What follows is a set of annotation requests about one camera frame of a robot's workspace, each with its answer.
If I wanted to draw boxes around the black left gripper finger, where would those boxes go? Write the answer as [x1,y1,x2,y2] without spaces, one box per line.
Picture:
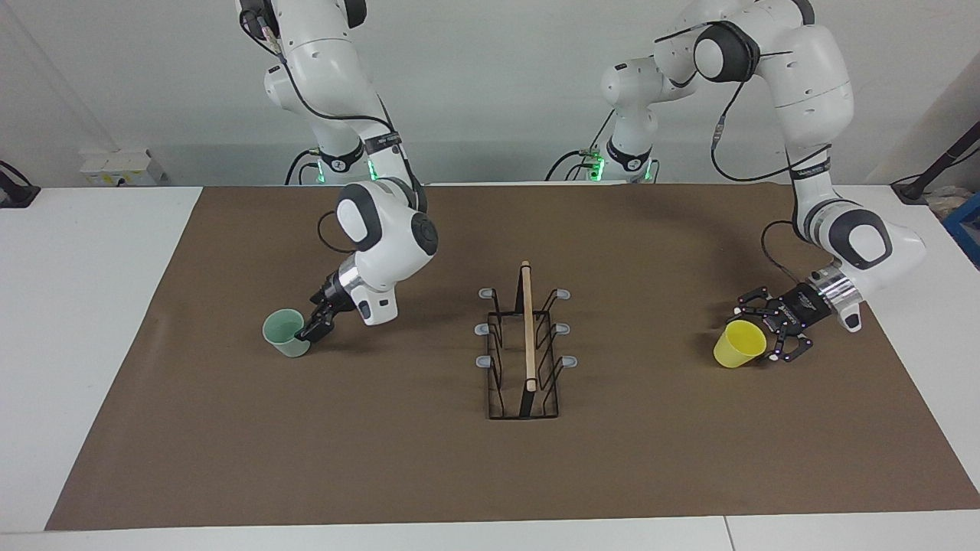
[728,285,790,319]
[769,324,815,364]

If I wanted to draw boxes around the pale green cup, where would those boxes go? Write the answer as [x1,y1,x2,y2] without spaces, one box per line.
[262,308,312,358]

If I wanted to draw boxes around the yellow cup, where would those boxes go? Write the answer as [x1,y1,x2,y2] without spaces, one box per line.
[714,320,767,370]

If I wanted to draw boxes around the brown table mat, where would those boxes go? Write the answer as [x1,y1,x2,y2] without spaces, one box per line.
[44,184,980,532]

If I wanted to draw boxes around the crumpled clear plastic bag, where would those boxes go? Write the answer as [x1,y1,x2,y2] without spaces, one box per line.
[925,186,977,223]

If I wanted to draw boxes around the blue box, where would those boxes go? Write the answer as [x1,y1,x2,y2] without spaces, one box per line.
[943,191,980,269]

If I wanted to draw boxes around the black stand pole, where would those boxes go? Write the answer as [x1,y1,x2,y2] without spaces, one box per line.
[892,121,980,204]

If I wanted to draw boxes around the white power strip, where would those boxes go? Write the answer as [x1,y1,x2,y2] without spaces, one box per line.
[79,149,169,187]

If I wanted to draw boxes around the black table clamp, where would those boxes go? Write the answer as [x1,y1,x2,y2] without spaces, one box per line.
[0,160,41,209]

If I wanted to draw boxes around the black right base cable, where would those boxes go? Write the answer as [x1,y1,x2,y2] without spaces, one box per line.
[285,148,322,186]

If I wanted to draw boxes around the black base cable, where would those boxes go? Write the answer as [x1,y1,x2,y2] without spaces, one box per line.
[285,148,322,186]
[545,111,617,182]

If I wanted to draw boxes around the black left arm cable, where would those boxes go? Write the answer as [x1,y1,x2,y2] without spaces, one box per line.
[710,77,835,284]

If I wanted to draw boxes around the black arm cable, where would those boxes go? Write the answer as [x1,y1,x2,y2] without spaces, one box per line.
[239,0,426,255]
[710,77,835,284]

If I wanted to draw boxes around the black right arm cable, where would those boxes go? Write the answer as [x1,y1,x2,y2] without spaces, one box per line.
[239,0,426,255]

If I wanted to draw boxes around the black wire cup rack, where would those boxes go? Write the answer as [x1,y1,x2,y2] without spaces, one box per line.
[475,260,579,420]

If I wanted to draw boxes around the black left base cable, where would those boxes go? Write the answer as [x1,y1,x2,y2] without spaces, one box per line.
[545,111,617,182]

